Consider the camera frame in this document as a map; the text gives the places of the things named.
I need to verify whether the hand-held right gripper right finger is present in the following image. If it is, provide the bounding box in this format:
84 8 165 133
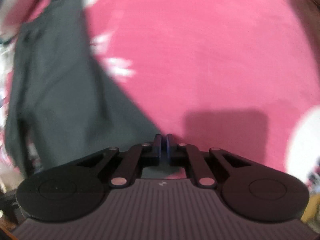
167 134 253 188

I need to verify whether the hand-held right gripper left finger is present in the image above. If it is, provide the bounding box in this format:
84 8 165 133
75 134 165 188

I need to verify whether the dark grey garment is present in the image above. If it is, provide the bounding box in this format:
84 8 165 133
4 0 190 180

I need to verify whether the pink floral blanket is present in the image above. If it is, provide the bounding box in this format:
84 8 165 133
0 0 320 198

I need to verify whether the pink and blue quilt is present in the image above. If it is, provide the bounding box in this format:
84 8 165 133
0 0 108 45

